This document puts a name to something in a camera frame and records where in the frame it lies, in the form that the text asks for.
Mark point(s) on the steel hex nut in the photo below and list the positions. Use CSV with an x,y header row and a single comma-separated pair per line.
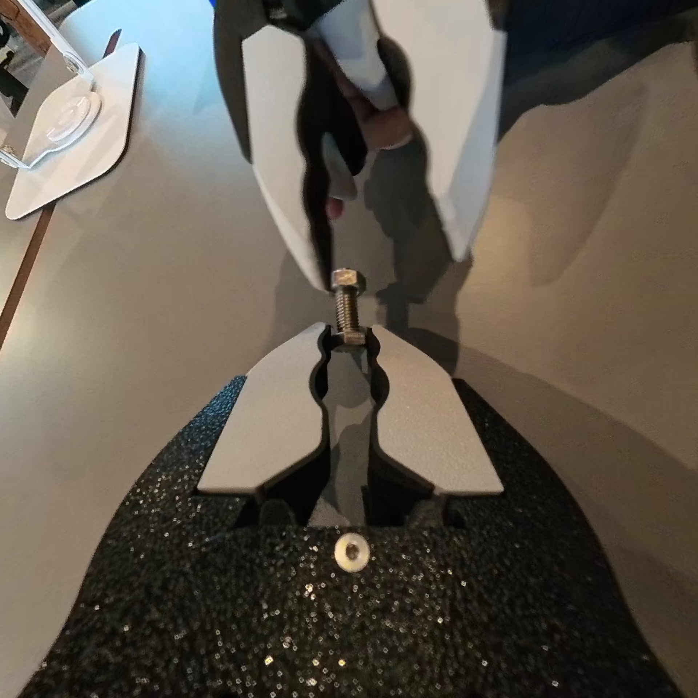
x,y
349,339

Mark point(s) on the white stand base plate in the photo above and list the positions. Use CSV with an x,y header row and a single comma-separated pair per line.
x,y
109,109

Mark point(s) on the steel hex bolt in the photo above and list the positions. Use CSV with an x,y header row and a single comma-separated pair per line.
x,y
348,311

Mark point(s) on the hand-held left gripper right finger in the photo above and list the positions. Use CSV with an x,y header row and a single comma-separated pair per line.
x,y
431,431

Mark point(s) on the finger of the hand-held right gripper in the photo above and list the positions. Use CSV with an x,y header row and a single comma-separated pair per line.
x,y
272,120
463,109

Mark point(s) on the blue plastic bin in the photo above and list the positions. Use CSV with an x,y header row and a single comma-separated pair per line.
x,y
572,32

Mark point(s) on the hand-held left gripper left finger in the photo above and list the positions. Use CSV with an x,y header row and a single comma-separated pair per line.
x,y
272,414

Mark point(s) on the clear acrylic stand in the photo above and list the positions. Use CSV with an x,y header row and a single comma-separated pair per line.
x,y
71,117

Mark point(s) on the person's right hand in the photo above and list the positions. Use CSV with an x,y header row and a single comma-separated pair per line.
x,y
390,128

